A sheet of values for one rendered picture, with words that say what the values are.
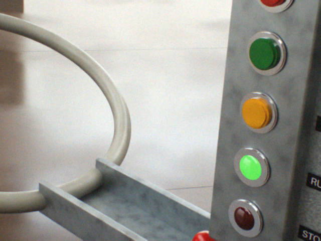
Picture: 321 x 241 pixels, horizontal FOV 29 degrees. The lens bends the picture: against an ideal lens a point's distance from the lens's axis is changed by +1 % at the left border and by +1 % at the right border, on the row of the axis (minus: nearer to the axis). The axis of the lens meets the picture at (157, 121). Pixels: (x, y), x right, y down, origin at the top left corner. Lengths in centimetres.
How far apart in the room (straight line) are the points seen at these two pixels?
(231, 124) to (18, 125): 342
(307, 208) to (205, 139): 327
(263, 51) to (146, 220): 46
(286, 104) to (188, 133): 337
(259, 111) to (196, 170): 292
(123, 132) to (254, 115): 56
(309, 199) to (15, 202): 47
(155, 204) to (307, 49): 48
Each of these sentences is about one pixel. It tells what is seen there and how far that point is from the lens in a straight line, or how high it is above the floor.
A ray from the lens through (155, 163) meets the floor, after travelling 347.
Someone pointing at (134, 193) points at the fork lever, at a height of 110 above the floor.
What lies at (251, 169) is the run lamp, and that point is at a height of 132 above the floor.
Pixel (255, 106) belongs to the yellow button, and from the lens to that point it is 52.
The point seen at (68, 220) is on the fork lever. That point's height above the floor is 109.
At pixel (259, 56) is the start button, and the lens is 51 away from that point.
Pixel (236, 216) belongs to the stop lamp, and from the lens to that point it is 57.
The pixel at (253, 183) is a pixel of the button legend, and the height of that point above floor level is 131.
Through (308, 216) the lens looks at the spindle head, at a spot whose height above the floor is 129.
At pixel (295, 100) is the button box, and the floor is 139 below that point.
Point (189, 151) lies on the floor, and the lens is 364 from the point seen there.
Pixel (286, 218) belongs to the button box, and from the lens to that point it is 55.
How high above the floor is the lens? 156
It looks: 23 degrees down
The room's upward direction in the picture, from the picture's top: 3 degrees clockwise
